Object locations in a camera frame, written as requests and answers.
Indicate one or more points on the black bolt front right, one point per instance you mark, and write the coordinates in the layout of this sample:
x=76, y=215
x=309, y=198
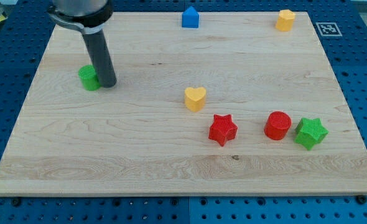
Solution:
x=361, y=199

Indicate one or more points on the yellow hexagon block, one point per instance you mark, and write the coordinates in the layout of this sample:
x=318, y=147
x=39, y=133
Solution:
x=285, y=20

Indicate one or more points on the red star block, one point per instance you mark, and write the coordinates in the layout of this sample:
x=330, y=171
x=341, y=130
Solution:
x=222, y=129

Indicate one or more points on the black bolt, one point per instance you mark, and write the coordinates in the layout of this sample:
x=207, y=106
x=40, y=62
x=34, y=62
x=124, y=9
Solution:
x=361, y=199
x=16, y=201

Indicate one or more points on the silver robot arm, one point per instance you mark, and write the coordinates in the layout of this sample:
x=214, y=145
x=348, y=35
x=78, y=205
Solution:
x=88, y=18

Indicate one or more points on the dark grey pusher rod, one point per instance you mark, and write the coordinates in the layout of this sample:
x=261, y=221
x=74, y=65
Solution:
x=99, y=54

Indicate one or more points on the green cylinder block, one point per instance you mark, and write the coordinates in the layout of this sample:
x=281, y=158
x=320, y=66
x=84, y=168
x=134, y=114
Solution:
x=88, y=78

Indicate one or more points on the red cylinder block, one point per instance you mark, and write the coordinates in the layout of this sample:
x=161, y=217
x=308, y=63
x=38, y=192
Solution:
x=277, y=125

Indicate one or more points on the green star block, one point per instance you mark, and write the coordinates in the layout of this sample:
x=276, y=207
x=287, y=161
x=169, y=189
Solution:
x=310, y=132

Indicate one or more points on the blue house-shaped block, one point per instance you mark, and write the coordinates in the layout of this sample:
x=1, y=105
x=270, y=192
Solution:
x=190, y=18

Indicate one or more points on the white fiducial marker tag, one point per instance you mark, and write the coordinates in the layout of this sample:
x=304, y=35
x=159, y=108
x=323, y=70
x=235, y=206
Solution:
x=328, y=29

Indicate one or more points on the light wooden board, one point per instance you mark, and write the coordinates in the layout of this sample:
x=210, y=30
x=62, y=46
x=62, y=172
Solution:
x=138, y=138

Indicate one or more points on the black bolt front left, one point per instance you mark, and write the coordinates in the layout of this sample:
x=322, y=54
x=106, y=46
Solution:
x=16, y=201

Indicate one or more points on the yellow heart block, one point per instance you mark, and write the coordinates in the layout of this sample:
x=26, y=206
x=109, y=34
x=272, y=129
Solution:
x=195, y=98

